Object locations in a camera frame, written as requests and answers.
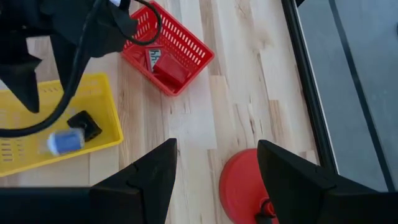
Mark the blue silver sharpener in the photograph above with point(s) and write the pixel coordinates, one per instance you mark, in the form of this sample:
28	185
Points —
66	141

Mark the red desk lamp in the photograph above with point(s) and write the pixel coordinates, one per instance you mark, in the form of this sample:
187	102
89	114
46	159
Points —
239	186

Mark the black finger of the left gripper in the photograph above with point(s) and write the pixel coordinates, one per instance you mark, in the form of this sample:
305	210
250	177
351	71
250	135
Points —
66	62
18	71

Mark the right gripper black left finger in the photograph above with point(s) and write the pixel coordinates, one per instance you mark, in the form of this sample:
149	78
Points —
146	186

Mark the red plastic basket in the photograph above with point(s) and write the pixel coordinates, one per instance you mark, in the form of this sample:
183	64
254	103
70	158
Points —
186	43

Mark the yellow plastic basket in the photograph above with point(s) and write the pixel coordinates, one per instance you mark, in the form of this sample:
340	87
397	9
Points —
102	102

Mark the red rectangular box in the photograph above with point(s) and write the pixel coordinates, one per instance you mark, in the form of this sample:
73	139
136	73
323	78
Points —
171	70

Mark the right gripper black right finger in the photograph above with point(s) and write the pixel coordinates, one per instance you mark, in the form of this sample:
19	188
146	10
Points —
298	193

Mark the black aluminium table frame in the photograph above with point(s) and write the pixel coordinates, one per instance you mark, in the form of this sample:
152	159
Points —
303	77

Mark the small black cube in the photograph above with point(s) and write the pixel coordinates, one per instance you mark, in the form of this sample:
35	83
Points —
85	123

